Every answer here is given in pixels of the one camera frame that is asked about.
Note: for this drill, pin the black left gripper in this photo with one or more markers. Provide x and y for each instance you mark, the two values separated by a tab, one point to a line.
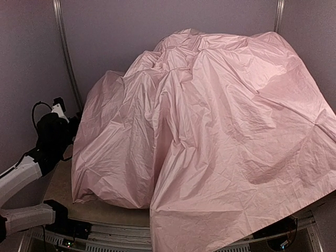
74	125

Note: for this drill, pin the pink umbrella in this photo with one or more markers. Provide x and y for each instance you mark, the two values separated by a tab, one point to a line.
217	135

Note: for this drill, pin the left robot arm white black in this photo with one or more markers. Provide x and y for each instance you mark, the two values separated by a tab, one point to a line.
55	134

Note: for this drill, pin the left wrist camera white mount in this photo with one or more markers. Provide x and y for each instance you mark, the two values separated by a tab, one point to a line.
58	107

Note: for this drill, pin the left aluminium frame post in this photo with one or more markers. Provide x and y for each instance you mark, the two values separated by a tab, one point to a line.
65	49

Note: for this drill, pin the aluminium frame post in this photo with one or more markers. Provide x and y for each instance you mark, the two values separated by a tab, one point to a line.
65	49
279	15

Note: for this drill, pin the right aluminium frame post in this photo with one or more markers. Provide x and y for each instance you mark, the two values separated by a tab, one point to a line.
279	15

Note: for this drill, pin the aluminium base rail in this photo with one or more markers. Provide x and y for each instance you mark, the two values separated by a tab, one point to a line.
290	234

